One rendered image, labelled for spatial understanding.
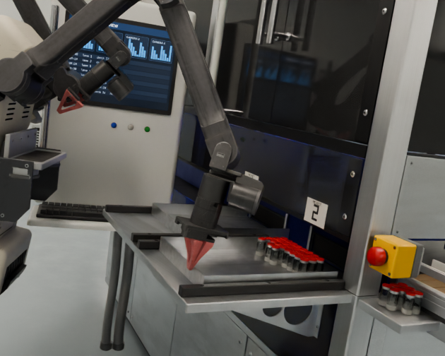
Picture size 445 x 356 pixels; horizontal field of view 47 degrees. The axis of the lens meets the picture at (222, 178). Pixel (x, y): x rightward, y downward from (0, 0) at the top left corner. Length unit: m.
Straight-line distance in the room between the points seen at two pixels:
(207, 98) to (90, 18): 0.32
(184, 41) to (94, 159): 0.88
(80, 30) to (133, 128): 0.76
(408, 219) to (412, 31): 0.41
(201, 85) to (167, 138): 0.86
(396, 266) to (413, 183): 0.21
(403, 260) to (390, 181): 0.17
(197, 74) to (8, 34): 0.51
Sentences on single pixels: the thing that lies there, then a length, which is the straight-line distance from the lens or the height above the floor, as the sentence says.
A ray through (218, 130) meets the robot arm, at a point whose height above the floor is 1.20.
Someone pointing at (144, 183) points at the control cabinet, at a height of 0.91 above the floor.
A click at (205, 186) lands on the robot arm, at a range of 1.04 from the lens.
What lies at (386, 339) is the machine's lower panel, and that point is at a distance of 1.33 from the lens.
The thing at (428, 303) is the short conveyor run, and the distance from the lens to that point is 1.21.
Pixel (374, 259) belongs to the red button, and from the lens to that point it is 1.10.
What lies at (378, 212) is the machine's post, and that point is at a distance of 1.17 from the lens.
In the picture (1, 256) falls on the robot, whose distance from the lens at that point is 1.46.
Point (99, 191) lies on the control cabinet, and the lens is 1.94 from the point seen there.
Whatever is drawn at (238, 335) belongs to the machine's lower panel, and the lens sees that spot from 1.68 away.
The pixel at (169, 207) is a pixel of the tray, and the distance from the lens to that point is 1.64.
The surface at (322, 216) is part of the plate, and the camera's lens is 1.29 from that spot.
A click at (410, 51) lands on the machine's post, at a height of 1.42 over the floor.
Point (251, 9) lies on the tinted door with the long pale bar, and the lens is 1.76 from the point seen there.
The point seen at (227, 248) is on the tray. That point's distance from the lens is 1.36.
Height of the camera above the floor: 1.28
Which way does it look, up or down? 9 degrees down
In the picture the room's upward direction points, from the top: 8 degrees clockwise
